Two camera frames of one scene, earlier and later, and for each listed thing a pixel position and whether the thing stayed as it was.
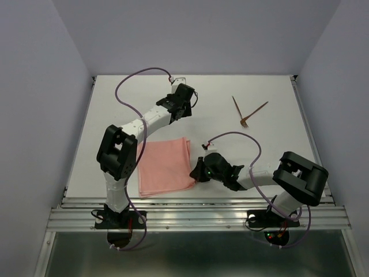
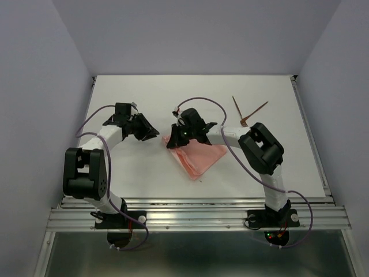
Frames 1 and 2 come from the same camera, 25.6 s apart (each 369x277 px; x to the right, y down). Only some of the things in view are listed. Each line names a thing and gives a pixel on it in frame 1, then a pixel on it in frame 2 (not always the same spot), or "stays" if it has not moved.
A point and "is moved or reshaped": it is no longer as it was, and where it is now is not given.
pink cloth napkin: x=164 y=166 is moved or reshaped
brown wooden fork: x=243 y=120 stays
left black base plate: x=124 y=220 stays
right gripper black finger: x=198 y=172 to x=180 y=136
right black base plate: x=266 y=219 stays
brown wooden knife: x=238 y=110 stays
